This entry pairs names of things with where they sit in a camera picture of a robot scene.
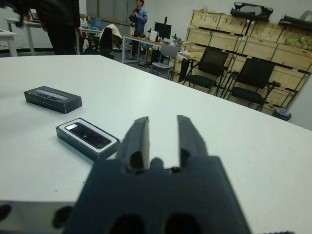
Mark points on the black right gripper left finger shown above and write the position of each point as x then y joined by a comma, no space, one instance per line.
136,141

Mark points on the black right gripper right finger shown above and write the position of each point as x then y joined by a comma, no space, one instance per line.
192,139

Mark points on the black box lid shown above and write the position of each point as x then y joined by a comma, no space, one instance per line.
53,98

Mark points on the black box base white insert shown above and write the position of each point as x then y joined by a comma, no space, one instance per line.
73,141

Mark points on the black mesh chair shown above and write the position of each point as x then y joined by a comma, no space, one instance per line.
253,73
209,61

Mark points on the wooden shipping crate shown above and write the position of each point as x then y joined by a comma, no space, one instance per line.
234,25
267,31
206,19
192,50
258,47
295,39
292,53
224,41
198,36
287,75

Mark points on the grey plastic chair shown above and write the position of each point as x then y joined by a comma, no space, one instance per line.
168,51

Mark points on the dark waste bin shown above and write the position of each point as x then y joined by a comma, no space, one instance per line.
281,114

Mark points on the black office chair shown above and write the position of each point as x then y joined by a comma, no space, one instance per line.
97,50

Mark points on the white desk with monitor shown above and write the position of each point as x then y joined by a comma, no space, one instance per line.
143,40

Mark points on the beige jacket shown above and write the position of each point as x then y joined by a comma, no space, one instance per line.
114,34

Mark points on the black computer monitor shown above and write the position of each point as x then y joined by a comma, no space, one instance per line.
162,29

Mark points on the person in blue jacket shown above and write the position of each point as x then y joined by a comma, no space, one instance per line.
140,14

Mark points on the bulky black case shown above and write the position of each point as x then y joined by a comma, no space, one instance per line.
251,9

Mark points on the person in black clothes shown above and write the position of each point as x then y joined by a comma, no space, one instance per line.
61,14

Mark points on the flat black case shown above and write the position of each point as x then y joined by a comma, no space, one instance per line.
295,20

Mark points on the long white desk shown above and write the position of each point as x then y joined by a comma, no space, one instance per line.
29,25

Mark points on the grey bag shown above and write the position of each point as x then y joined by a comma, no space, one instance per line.
306,15

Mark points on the small white desk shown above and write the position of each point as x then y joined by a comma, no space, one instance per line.
7,33

